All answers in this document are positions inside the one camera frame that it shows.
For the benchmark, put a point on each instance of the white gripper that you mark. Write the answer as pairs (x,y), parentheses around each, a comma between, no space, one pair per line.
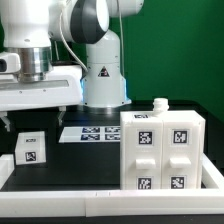
(60,88)

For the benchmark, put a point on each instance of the white cabinet top block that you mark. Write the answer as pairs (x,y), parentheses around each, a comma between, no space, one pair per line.
(30,148)

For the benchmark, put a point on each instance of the white cabinet body box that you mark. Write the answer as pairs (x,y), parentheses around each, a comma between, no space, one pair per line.
(160,111)

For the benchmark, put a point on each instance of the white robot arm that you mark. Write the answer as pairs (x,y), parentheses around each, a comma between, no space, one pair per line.
(59,53)

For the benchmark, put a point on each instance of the white sheet with markers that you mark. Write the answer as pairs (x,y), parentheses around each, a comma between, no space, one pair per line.
(90,134)

